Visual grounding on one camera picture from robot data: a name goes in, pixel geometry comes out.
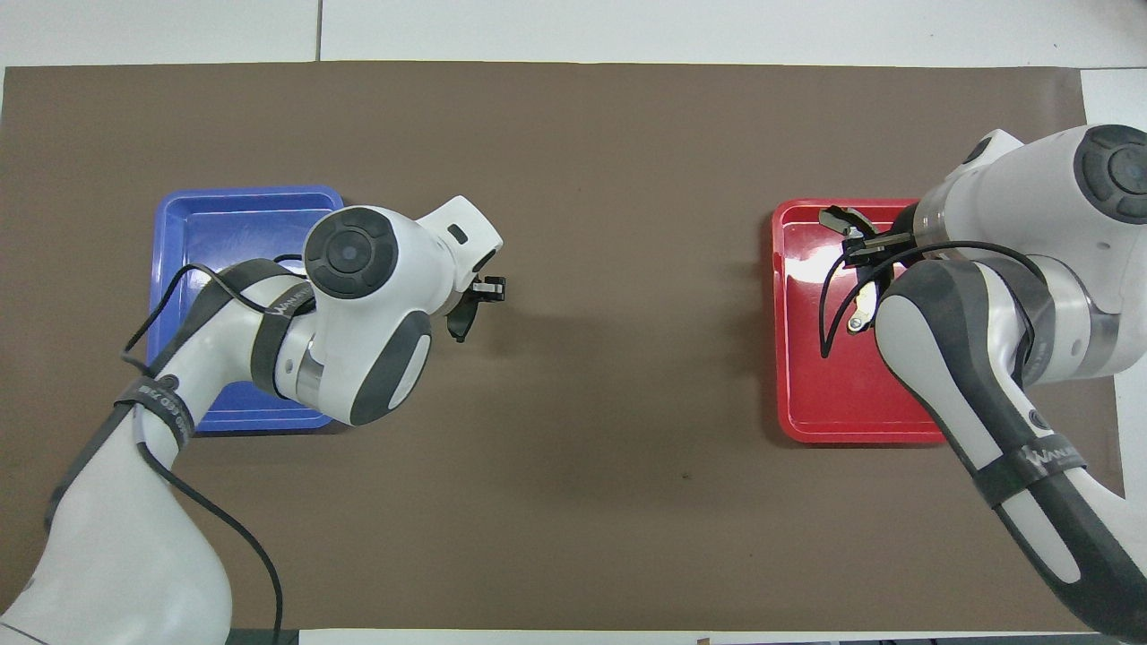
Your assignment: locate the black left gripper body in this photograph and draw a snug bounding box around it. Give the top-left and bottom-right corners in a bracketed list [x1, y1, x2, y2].
[462, 253, 500, 302]

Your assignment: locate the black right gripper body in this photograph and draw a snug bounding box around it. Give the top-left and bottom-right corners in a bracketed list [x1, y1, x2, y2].
[883, 204, 925, 275]

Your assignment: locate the curved brake shoe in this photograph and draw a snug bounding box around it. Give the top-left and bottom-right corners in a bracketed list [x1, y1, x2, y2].
[819, 205, 886, 334]

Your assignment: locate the red plastic tray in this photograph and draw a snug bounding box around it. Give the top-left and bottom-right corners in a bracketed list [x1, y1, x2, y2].
[772, 198, 951, 445]

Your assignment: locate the brown table mat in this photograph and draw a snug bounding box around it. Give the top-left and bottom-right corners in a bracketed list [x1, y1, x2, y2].
[0, 61, 1128, 632]

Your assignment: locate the blue plastic tray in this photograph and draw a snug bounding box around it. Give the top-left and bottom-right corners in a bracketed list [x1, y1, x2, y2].
[146, 185, 346, 435]

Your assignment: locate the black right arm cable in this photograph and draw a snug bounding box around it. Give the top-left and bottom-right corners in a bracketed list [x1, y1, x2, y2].
[818, 238, 1051, 382]

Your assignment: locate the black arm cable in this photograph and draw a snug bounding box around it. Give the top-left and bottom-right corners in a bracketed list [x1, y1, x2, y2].
[818, 238, 1051, 382]
[121, 254, 319, 645]

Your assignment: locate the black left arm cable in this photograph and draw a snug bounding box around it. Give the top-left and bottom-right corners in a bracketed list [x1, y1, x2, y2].
[121, 254, 319, 645]

